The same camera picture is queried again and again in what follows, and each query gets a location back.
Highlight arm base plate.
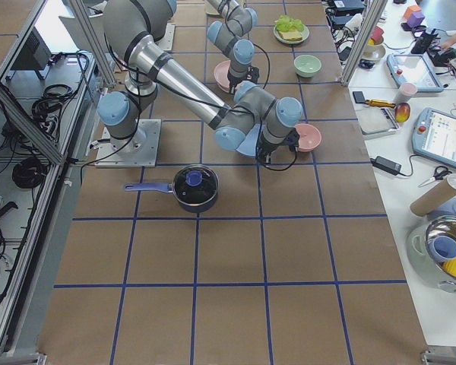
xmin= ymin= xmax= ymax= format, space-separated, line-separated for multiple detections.
xmin=94 ymin=119 xmax=161 ymax=168
xmin=151 ymin=23 xmax=176 ymax=52

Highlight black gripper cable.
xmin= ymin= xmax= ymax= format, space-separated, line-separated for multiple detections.
xmin=261 ymin=131 xmax=301 ymax=171

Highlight cardboard tube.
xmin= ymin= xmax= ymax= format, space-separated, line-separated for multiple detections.
xmin=410 ymin=173 xmax=456 ymax=217

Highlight white bowl with fruit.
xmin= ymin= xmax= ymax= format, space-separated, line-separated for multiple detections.
xmin=362 ymin=26 xmax=385 ymax=59

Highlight dark blue saucepan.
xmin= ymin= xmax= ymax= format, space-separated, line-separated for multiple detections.
xmin=124 ymin=164 xmax=219 ymax=213

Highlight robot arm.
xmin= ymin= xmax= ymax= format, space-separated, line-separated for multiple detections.
xmin=207 ymin=0 xmax=259 ymax=94
xmin=103 ymin=1 xmax=302 ymax=164

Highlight black power adapter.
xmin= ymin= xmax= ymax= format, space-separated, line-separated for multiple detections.
xmin=370 ymin=156 xmax=401 ymax=176

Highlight teach pendant near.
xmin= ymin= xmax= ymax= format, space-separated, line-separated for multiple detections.
xmin=411 ymin=108 xmax=456 ymax=168

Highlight blue cup in bowl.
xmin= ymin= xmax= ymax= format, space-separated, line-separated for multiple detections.
xmin=429 ymin=236 xmax=456 ymax=263

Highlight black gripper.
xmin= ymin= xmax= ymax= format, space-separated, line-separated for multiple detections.
xmin=255 ymin=127 xmax=299 ymax=162
xmin=228 ymin=65 xmax=259 ymax=95

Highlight light green plate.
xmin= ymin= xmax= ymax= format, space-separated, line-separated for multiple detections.
xmin=274 ymin=25 xmax=310 ymax=45

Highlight mango fruit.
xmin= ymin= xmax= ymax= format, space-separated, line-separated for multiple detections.
xmin=394 ymin=103 xmax=410 ymax=123

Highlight steel mixing bowl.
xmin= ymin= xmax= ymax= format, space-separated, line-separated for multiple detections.
xmin=406 ymin=216 xmax=456 ymax=294

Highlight bread slice on plate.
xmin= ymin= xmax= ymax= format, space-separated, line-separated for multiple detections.
xmin=278 ymin=30 xmax=302 ymax=42

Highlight white paper cup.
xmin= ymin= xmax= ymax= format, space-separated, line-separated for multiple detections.
xmin=394 ymin=82 xmax=418 ymax=104

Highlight pink bowl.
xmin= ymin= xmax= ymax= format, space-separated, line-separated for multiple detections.
xmin=295 ymin=123 xmax=322 ymax=152

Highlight glass pot lid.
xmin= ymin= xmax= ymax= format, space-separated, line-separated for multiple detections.
xmin=173 ymin=164 xmax=218 ymax=206

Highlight teach pendant far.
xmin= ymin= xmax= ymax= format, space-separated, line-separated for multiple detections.
xmin=386 ymin=54 xmax=444 ymax=93

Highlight green bowl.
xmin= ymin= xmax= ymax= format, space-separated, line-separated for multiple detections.
xmin=293 ymin=55 xmax=322 ymax=78

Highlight pink plate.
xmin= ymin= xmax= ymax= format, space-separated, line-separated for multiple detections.
xmin=214 ymin=60 xmax=230 ymax=94

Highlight silver kitchen scale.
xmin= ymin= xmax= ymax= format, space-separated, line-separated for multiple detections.
xmin=356 ymin=107 xmax=400 ymax=139

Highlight scissors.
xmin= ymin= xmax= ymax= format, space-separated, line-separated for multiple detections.
xmin=418 ymin=165 xmax=452 ymax=188

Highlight green lettuce leaf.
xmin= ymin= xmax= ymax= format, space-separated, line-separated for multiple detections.
xmin=275 ymin=14 xmax=304 ymax=32

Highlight teach pendant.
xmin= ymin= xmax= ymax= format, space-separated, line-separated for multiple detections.
xmin=411 ymin=108 xmax=456 ymax=168
xmin=386 ymin=54 xmax=444 ymax=93

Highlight blue plate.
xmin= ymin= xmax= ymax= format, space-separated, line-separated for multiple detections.
xmin=236 ymin=123 xmax=263 ymax=157

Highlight orange handled tool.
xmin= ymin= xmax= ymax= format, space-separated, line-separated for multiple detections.
xmin=365 ymin=99 xmax=396 ymax=108

